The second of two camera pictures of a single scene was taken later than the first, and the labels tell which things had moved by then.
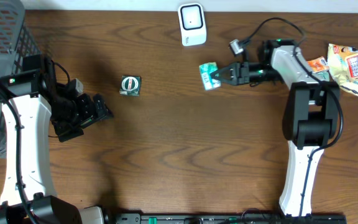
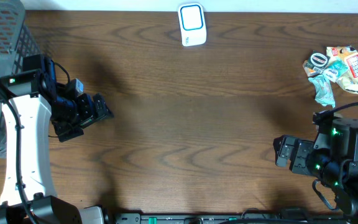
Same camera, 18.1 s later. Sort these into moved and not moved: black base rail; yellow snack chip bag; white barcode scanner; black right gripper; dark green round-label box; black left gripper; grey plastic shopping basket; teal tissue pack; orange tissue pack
Moved: dark green round-label box; orange tissue pack; black right gripper; teal tissue pack
Not moved: yellow snack chip bag; black base rail; grey plastic shopping basket; white barcode scanner; black left gripper
